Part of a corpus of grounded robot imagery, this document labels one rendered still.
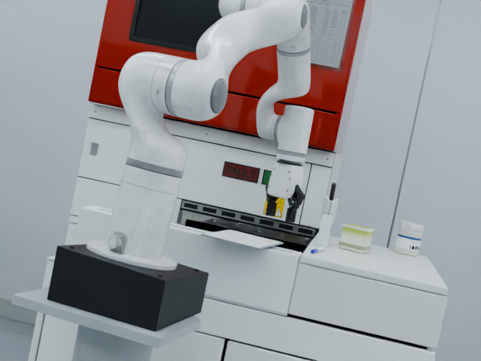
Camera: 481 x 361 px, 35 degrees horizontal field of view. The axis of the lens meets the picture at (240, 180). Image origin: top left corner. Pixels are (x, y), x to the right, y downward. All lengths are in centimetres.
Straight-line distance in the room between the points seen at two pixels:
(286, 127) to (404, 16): 190
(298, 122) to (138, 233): 77
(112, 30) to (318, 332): 122
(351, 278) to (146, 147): 59
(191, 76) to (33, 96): 283
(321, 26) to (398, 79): 156
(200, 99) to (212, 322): 60
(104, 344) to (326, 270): 56
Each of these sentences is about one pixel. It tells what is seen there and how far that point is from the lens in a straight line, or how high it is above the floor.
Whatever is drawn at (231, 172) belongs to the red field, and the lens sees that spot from 246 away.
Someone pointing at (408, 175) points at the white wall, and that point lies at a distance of 392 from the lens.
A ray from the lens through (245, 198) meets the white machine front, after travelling 246.
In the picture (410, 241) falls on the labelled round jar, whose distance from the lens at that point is 234.
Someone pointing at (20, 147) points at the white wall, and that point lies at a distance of 433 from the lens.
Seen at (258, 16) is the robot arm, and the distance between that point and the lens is 177.
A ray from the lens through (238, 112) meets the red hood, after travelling 242.
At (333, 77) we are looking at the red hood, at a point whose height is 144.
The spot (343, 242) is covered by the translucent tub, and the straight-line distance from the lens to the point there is 213.
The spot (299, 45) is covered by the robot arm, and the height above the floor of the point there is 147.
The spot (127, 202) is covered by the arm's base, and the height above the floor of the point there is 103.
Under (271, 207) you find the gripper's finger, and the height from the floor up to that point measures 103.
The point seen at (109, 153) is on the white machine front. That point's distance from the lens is 257.
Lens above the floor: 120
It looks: 3 degrees down
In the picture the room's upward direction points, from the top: 12 degrees clockwise
